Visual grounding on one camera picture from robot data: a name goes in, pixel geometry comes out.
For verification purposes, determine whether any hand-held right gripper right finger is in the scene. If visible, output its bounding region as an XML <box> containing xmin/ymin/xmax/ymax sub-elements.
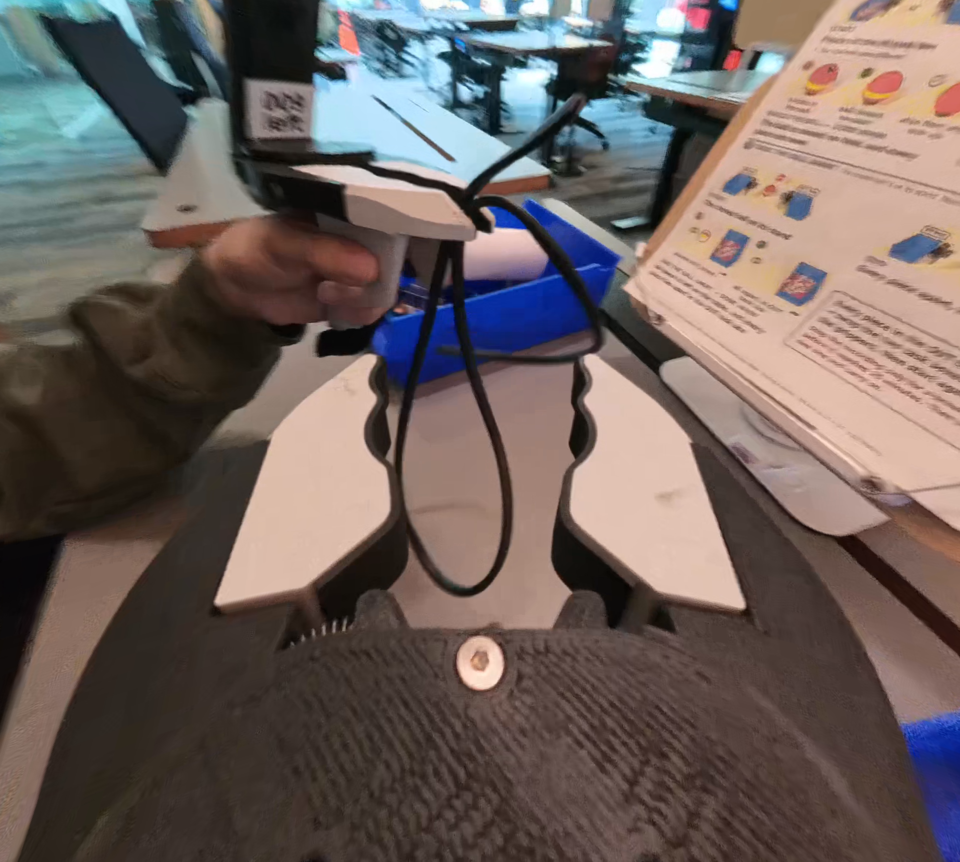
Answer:
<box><xmin>552</xmin><ymin>354</ymin><xmax>747</xmax><ymax>632</ymax></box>

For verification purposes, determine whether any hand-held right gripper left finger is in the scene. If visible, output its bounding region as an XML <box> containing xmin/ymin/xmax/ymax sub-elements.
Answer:
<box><xmin>212</xmin><ymin>354</ymin><xmax>408</xmax><ymax>619</ymax></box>

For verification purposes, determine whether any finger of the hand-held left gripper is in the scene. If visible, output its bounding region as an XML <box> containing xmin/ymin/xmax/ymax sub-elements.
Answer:
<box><xmin>288</xmin><ymin>160</ymin><xmax>471</xmax><ymax>203</ymax></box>
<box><xmin>341</xmin><ymin>181</ymin><xmax>483</xmax><ymax>242</ymax></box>

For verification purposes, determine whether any blue plastic bin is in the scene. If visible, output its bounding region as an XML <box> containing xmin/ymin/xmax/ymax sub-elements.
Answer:
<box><xmin>371</xmin><ymin>198</ymin><xmax>622</xmax><ymax>386</ymax></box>
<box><xmin>900</xmin><ymin>712</ymin><xmax>960</xmax><ymax>862</ymax></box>

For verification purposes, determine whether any thin black cable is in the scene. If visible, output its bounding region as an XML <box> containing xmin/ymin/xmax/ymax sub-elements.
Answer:
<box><xmin>393</xmin><ymin>93</ymin><xmax>605</xmax><ymax>596</ymax></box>

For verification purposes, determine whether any person's left forearm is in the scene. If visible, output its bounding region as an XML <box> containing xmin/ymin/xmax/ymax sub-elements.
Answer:
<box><xmin>0</xmin><ymin>260</ymin><xmax>303</xmax><ymax>542</ymax></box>

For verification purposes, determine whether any white cylinder black cap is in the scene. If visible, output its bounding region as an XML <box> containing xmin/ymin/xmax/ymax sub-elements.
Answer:
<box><xmin>459</xmin><ymin>230</ymin><xmax>554</xmax><ymax>283</ymax></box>

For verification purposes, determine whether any wood edged grey desk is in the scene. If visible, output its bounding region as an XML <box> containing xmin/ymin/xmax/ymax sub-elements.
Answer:
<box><xmin>141</xmin><ymin>88</ymin><xmax>554</xmax><ymax>249</ymax></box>

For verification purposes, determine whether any white board stand base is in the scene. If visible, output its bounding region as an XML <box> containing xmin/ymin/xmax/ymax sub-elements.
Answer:
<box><xmin>660</xmin><ymin>355</ymin><xmax>891</xmax><ymax>538</ymax></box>

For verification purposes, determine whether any black office chair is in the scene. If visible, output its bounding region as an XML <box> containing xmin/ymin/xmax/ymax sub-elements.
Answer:
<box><xmin>41</xmin><ymin>13</ymin><xmax>190</xmax><ymax>174</ymax></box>

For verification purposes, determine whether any black tablet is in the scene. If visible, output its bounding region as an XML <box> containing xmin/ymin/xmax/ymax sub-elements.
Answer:
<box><xmin>600</xmin><ymin>288</ymin><xmax>685</xmax><ymax>369</ymax></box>

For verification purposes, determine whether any wooden display board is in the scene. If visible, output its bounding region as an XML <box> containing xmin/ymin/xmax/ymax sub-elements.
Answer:
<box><xmin>636</xmin><ymin>0</ymin><xmax>960</xmax><ymax>566</ymax></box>
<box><xmin>737</xmin><ymin>0</ymin><xmax>843</xmax><ymax>50</ymax></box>

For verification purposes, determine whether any printed instruction sheet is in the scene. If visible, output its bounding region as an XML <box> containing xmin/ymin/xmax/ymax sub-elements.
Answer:
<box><xmin>624</xmin><ymin>0</ymin><xmax>960</xmax><ymax>495</ymax></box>

